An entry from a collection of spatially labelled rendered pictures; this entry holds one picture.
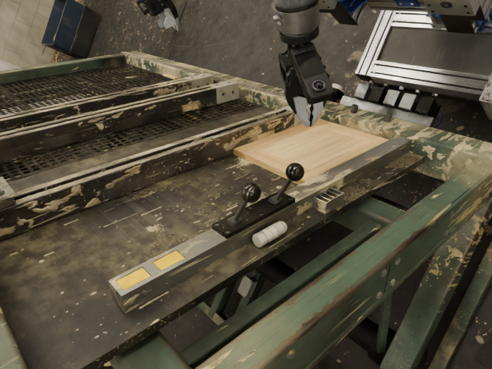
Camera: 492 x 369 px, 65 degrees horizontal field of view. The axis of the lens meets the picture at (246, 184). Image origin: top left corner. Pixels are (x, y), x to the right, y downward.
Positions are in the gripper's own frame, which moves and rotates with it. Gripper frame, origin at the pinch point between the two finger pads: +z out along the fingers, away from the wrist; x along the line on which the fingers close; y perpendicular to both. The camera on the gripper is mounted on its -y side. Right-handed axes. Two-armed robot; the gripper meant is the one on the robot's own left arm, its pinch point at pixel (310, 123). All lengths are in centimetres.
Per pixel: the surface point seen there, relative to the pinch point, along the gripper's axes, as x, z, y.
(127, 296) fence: 40.5, 2.0, -28.8
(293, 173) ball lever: 7.3, 2.1, -11.3
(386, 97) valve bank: -41, 34, 47
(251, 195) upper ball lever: 16.5, -1.5, -17.6
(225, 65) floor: 6, 97, 230
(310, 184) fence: 1.7, 17.1, -0.8
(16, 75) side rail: 117, 27, 143
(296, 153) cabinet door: -0.3, 25.6, 21.1
